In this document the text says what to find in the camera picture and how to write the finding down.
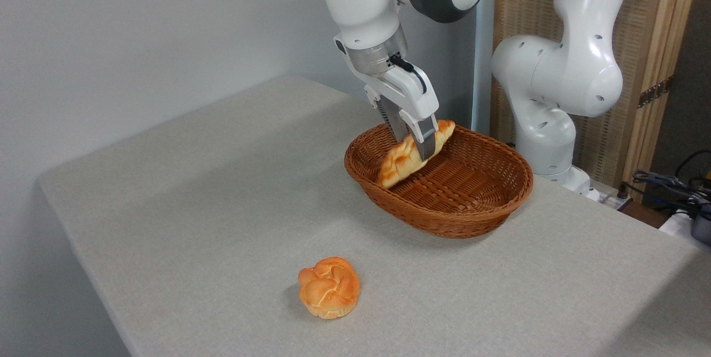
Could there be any long braided bread loaf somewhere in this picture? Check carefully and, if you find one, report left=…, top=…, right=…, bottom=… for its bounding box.
left=378, top=120, right=456, bottom=189

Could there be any white flat object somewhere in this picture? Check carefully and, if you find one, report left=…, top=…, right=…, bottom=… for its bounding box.
left=659, top=210, right=695, bottom=238

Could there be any white power strip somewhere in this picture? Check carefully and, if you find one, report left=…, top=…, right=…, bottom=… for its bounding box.
left=598, top=189, right=632, bottom=209

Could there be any black looped cable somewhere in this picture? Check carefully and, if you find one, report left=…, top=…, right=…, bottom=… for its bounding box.
left=674, top=149, right=711, bottom=181

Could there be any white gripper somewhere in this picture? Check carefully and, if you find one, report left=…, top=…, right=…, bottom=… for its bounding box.
left=364, top=64, right=440, bottom=161

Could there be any brown wicker basket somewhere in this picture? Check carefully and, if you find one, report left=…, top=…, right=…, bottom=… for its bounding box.
left=344, top=123, right=534, bottom=239

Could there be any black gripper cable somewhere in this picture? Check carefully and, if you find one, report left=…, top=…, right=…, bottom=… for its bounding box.
left=389, top=54, right=428, bottom=94

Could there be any round knotted bread bun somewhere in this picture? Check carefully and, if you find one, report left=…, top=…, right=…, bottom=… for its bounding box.
left=298, top=257, right=360, bottom=320

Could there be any grey tablecloth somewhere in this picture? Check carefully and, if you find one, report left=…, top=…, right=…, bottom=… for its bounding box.
left=36, top=74, right=711, bottom=357

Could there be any white vertical pole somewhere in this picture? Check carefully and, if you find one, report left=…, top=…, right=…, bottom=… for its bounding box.
left=471, top=0, right=496, bottom=137

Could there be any grey cable bundle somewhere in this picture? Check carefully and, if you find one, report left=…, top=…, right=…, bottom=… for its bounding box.
left=630, top=170, right=711, bottom=210

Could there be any grey electronic device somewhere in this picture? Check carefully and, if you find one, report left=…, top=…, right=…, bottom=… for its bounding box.
left=690, top=202, right=711, bottom=247

